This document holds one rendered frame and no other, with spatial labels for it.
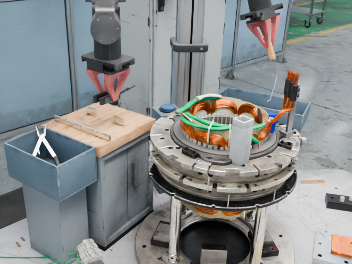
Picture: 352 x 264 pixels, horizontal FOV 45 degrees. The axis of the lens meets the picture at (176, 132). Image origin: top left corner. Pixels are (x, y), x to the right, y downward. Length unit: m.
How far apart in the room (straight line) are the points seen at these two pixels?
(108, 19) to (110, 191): 0.41
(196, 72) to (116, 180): 0.49
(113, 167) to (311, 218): 0.58
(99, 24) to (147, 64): 2.38
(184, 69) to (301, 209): 0.54
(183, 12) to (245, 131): 0.61
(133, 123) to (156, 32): 2.11
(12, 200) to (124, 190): 1.70
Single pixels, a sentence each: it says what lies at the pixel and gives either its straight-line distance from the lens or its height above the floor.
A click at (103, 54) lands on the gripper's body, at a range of 0.91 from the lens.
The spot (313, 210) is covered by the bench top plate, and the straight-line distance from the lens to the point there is 1.30.
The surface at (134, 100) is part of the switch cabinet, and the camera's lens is 3.42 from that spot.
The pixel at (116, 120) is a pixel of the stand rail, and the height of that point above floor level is 1.07.
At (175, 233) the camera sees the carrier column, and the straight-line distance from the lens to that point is 0.95.
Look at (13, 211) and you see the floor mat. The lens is 2.62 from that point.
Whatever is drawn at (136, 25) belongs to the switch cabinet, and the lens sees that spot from 3.22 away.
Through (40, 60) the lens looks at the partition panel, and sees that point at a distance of 3.22.
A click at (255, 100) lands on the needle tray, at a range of 1.29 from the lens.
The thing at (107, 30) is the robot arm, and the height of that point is 1.32.
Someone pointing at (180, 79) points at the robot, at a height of 1.06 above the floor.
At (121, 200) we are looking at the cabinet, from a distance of 1.07.
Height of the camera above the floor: 1.50
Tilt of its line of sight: 26 degrees down
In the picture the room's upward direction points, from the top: 2 degrees clockwise
